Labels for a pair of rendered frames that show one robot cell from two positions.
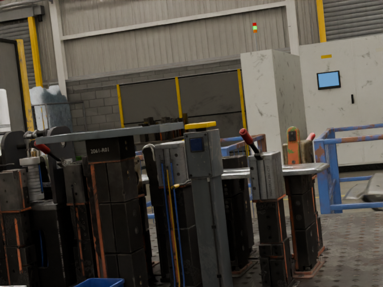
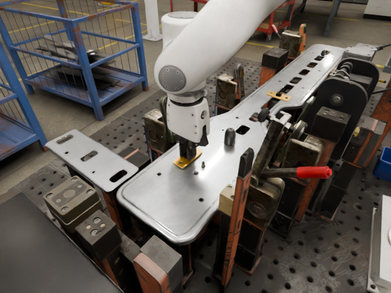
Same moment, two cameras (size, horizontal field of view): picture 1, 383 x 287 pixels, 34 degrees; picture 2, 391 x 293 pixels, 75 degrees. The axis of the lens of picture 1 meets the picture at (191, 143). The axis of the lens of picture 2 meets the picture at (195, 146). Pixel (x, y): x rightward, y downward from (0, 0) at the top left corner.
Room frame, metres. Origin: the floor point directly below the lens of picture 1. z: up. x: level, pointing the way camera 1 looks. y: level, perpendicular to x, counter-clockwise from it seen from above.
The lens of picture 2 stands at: (2.12, 1.17, 1.45)
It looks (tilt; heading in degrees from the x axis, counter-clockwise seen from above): 40 degrees down; 283
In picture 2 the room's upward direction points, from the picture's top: straight up
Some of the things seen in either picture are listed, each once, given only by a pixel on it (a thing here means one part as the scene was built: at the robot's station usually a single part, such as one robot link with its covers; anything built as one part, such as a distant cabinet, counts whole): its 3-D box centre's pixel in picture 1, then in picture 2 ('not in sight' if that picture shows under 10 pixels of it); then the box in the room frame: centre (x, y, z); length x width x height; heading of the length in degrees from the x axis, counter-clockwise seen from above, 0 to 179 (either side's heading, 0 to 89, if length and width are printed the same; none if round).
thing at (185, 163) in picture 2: not in sight; (188, 155); (2.26, 0.69, 1.01); 0.08 x 0.04 x 0.01; 66
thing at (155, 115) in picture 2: not in sight; (163, 158); (2.38, 0.57, 0.87); 0.12 x 0.09 x 0.35; 156
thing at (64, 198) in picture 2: not in sight; (92, 240); (2.44, 0.91, 0.88); 0.08 x 0.08 x 0.36; 66
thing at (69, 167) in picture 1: (86, 225); not in sight; (1.83, 0.33, 0.89); 0.13 x 0.11 x 0.38; 156
